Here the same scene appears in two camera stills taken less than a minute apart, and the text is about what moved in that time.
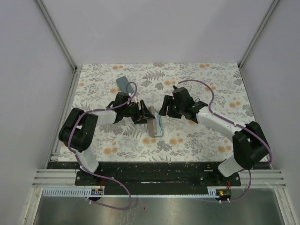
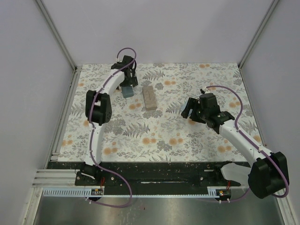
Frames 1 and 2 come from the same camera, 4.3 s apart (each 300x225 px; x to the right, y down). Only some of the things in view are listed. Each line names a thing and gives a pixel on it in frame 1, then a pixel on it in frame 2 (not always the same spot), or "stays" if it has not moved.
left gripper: (138, 112) -> (130, 81)
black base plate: (152, 178) stays
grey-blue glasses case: (123, 82) stays
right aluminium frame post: (260, 28) stays
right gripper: (172, 107) -> (193, 110)
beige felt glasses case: (152, 123) -> (149, 98)
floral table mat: (219, 87) stays
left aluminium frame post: (57, 34) stays
